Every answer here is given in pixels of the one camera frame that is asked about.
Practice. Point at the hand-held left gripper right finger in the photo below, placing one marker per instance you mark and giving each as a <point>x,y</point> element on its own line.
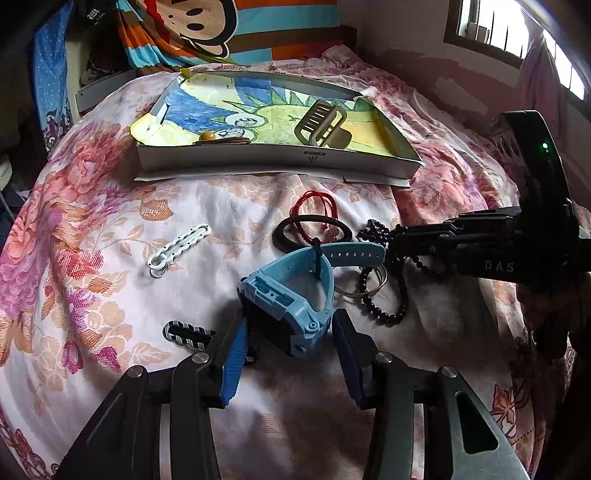
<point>346,360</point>

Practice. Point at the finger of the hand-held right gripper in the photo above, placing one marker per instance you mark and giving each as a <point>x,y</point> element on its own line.
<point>461,226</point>
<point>429,256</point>

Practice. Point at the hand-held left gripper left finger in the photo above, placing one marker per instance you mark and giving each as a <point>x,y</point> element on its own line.
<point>233,364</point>

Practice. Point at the black striped hair clip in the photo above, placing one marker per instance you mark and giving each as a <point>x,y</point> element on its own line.
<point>184,332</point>

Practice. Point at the light blue wristwatch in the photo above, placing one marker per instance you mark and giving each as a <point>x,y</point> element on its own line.
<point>272,295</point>

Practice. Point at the shallow white cardboard tray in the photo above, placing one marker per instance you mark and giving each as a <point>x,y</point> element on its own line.
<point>277,159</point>

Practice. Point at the white wavy hair clip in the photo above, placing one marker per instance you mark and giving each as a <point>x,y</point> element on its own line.
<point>180,247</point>

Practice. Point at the khaki hair claw clip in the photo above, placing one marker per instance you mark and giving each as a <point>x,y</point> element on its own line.
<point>344,138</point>

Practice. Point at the pink curtain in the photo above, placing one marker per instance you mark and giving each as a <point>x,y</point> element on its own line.
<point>538,83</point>

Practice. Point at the pink floral blanket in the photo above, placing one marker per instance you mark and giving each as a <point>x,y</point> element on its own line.
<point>92,277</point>

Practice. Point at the window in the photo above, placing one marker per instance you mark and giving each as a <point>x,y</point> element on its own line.
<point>498,27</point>

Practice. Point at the painted paper sheet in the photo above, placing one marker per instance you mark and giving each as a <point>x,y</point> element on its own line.
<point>258,99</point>

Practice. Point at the striped monkey print blanket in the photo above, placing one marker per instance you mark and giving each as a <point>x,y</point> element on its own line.
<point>277,27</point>

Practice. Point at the dark cloth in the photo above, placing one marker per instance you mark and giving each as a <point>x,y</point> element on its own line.
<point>101,50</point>

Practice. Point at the blue dotted cloth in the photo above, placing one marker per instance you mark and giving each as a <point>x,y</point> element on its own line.
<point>51,69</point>

